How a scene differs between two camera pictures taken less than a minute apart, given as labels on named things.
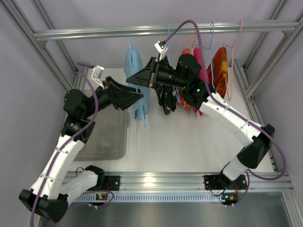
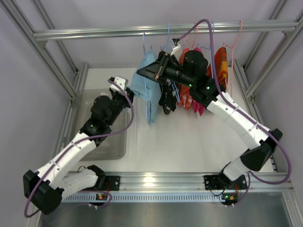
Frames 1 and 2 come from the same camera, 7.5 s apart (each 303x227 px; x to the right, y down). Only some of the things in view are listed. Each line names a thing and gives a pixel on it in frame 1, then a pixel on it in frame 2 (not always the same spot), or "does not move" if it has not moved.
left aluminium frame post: x=17 y=18 does not move
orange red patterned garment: x=182 y=101 does not move
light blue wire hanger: x=136 y=84 to x=144 y=81
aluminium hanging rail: x=114 y=33 does not move
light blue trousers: x=133 y=61 to x=147 y=89
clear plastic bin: x=109 y=142 does not move
